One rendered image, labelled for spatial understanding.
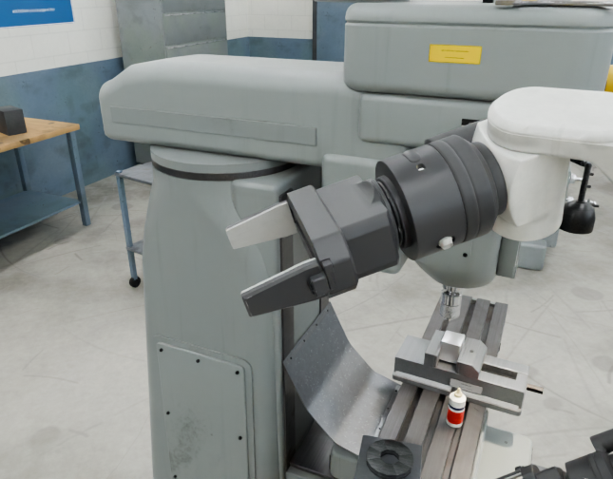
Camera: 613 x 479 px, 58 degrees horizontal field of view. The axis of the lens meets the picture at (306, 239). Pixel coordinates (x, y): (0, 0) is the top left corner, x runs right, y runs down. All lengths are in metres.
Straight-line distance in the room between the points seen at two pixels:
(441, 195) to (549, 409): 2.74
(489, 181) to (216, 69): 0.93
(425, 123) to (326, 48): 7.18
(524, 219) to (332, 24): 7.75
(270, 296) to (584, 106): 0.27
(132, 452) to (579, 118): 2.54
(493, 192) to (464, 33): 0.63
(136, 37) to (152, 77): 4.87
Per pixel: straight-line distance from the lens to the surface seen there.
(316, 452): 1.70
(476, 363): 1.58
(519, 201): 0.48
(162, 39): 6.05
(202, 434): 1.67
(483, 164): 0.45
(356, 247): 0.42
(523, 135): 0.46
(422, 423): 1.52
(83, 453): 2.86
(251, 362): 1.43
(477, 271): 1.21
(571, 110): 0.47
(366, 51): 1.10
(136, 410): 3.01
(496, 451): 1.66
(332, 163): 1.18
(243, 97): 1.25
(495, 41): 1.05
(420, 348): 1.66
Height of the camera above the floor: 1.92
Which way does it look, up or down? 25 degrees down
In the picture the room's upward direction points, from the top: straight up
